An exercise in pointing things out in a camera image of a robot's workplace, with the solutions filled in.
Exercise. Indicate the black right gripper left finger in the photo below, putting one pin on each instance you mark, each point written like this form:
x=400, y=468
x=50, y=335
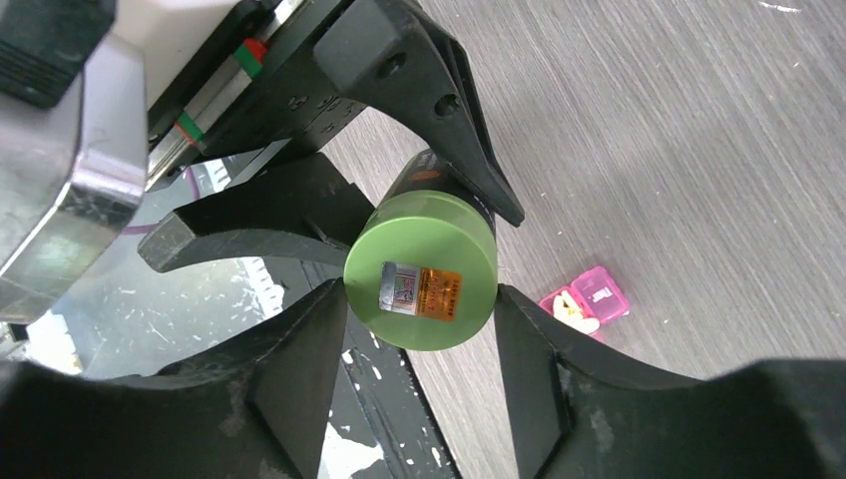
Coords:
x=253, y=406

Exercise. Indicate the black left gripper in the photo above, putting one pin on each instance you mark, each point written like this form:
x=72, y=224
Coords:
x=254, y=87

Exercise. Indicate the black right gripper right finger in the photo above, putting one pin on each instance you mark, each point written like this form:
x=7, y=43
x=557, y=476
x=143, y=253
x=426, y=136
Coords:
x=580, y=409

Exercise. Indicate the green pill bottle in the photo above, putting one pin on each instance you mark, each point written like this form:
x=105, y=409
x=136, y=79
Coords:
x=423, y=274

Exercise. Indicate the white pills in organizer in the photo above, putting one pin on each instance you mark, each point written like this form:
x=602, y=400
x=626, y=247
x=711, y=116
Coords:
x=567, y=310

